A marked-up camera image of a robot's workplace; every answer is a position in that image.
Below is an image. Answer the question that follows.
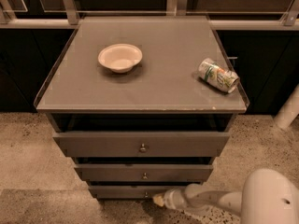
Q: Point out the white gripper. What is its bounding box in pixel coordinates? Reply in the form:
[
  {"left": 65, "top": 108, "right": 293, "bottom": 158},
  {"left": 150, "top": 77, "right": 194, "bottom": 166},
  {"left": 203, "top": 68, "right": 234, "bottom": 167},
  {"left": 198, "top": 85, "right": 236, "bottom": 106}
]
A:
[{"left": 152, "top": 189, "right": 187, "bottom": 210}]

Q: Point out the grey bottom drawer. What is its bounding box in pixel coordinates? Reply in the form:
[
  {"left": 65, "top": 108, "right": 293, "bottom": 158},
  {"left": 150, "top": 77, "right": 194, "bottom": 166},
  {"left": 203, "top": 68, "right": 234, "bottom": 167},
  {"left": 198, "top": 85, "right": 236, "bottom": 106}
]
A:
[{"left": 89, "top": 185, "right": 181, "bottom": 200}]

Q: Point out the grey drawer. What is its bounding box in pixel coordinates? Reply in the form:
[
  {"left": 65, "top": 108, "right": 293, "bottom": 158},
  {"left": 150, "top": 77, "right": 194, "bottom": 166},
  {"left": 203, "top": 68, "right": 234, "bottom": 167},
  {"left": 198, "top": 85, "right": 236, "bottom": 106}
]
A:
[
  {"left": 75, "top": 164, "right": 213, "bottom": 182},
  {"left": 89, "top": 185, "right": 181, "bottom": 200},
  {"left": 53, "top": 132, "right": 229, "bottom": 158}
]

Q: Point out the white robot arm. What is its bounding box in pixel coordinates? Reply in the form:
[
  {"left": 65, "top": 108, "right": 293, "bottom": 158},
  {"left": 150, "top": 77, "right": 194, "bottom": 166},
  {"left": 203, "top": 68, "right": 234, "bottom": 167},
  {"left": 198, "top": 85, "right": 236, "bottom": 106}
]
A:
[{"left": 152, "top": 169, "right": 299, "bottom": 224}]

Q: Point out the grey middle drawer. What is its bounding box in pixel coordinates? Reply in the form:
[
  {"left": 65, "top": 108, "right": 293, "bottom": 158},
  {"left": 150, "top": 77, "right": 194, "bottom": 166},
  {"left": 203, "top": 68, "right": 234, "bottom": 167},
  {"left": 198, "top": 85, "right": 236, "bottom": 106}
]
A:
[{"left": 75, "top": 164, "right": 213, "bottom": 182}]

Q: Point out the grey drawer cabinet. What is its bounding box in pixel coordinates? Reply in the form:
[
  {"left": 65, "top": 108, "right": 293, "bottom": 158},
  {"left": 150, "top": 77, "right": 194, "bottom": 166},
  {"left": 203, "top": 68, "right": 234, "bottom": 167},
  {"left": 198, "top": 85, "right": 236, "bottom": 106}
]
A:
[{"left": 35, "top": 17, "right": 249, "bottom": 187}]

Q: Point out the grey top drawer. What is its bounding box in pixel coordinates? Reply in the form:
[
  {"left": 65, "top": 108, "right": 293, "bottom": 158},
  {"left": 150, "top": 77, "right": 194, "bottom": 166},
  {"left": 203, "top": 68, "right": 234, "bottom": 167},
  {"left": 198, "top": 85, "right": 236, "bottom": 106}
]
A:
[{"left": 53, "top": 132, "right": 229, "bottom": 158}]

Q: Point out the green white soda can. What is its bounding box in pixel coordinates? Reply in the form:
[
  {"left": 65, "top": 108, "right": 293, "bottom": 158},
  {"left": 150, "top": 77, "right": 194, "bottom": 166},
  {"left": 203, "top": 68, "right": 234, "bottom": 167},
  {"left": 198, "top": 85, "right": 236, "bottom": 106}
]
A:
[{"left": 198, "top": 58, "right": 239, "bottom": 93}]

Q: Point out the white paper bowl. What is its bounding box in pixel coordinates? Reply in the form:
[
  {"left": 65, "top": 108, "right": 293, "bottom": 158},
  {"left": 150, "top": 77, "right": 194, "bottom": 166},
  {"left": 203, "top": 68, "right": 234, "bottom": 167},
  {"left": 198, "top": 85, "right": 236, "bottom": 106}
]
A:
[{"left": 98, "top": 44, "right": 143, "bottom": 73}]

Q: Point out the metal glass railing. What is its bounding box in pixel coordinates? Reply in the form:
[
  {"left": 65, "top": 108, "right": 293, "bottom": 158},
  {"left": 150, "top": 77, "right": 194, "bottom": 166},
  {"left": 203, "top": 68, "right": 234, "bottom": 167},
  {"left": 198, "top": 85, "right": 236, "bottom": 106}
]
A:
[{"left": 1, "top": 0, "right": 298, "bottom": 31}]

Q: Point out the white cylindrical post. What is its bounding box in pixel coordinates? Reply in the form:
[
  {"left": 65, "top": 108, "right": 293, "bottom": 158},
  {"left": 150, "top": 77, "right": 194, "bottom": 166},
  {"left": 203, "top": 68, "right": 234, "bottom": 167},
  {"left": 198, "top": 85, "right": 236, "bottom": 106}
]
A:
[{"left": 274, "top": 85, "right": 299, "bottom": 129}]

